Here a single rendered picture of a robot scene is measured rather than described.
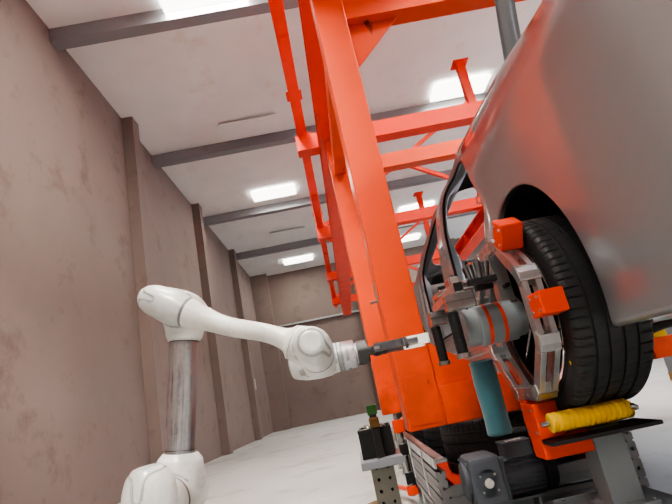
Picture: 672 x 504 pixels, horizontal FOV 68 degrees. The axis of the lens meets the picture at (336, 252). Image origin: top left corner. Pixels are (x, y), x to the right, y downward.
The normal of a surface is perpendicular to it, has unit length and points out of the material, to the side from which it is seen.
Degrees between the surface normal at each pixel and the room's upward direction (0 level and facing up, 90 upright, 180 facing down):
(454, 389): 90
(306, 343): 85
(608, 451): 90
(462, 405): 90
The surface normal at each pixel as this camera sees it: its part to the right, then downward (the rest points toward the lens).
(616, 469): -0.04, -0.28
